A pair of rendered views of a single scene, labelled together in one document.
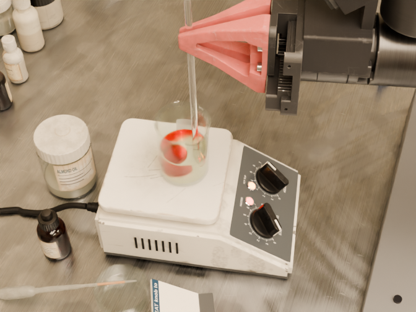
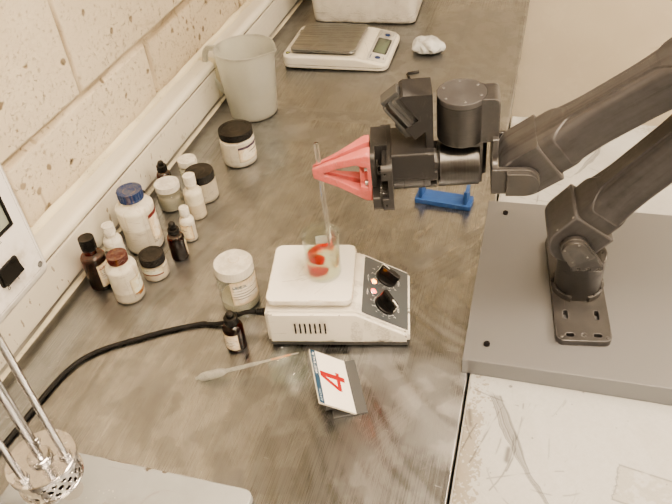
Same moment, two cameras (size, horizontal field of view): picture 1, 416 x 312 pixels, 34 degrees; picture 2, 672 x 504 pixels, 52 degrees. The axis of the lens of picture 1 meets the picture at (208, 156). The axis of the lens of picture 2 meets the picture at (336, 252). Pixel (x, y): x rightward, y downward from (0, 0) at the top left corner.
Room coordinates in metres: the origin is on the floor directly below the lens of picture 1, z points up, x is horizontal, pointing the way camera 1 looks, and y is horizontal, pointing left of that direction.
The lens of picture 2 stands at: (-0.30, 0.02, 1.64)
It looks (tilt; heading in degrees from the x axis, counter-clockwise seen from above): 40 degrees down; 359
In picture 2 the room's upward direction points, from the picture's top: 6 degrees counter-clockwise
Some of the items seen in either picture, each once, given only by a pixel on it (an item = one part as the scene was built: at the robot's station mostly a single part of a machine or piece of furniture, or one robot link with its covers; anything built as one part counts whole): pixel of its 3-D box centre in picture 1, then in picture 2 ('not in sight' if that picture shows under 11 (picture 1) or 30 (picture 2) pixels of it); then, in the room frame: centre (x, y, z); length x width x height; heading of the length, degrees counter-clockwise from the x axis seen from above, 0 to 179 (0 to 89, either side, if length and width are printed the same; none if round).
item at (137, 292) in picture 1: (122, 292); (288, 365); (0.33, 0.09, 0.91); 0.06 x 0.06 x 0.02
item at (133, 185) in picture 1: (168, 168); (312, 273); (0.43, 0.04, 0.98); 0.12 x 0.12 x 0.01; 81
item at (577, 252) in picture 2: not in sight; (578, 237); (0.38, -0.31, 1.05); 0.09 x 0.06 x 0.06; 167
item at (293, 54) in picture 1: (325, 46); (407, 165); (0.42, -0.09, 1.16); 0.10 x 0.07 x 0.07; 173
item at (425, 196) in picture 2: not in sight; (444, 193); (0.68, -0.20, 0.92); 0.10 x 0.03 x 0.04; 65
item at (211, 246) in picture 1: (193, 197); (333, 295); (0.43, 0.02, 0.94); 0.22 x 0.13 x 0.08; 81
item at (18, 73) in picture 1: (13, 58); (187, 222); (0.65, 0.25, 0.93); 0.03 x 0.03 x 0.07
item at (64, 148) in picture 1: (66, 158); (237, 281); (0.48, 0.16, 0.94); 0.06 x 0.06 x 0.08
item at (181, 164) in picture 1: (184, 147); (323, 253); (0.43, 0.02, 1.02); 0.06 x 0.05 x 0.08; 26
